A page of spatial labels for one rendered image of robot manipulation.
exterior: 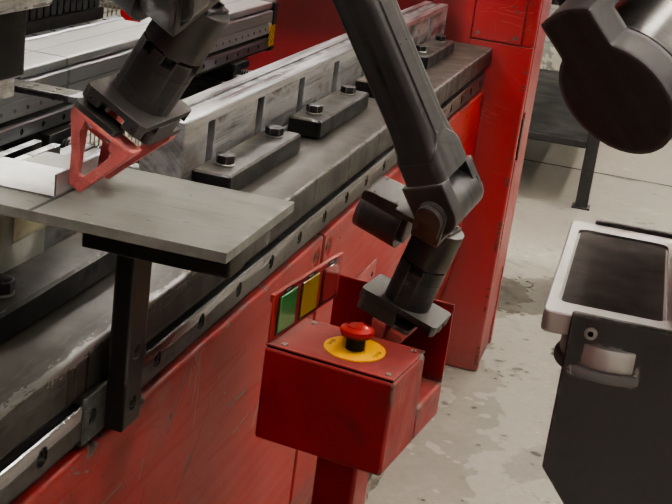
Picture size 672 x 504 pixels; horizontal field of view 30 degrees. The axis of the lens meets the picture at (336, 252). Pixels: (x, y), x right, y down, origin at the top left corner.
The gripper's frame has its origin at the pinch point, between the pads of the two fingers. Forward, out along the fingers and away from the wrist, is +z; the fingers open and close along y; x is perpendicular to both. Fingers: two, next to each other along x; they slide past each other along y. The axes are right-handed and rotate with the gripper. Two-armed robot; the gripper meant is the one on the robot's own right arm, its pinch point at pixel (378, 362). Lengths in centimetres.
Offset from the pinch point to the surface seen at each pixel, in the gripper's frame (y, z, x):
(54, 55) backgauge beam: 65, -9, -15
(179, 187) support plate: 18.1, -22.8, 34.4
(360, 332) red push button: 1.2, -7.7, 11.1
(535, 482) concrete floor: -22, 69, -123
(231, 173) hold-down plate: 28.9, -10.2, -5.3
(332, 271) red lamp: 10.3, -7.0, -1.3
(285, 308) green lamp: 10.2, -6.0, 11.9
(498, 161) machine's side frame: 26, 21, -174
